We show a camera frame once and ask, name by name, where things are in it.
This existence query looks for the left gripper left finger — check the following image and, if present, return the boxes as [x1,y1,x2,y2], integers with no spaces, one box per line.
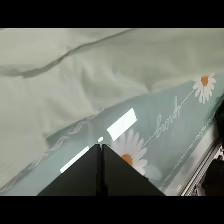
[37,143,102,197]

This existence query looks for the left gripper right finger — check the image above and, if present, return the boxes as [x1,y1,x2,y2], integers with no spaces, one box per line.
[101,143,166,197]

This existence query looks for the pale green shirt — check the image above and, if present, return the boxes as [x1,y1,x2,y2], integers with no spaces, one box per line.
[0,28,224,193]

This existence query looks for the silver frame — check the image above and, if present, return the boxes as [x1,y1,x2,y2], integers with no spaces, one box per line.
[179,132,224,197]

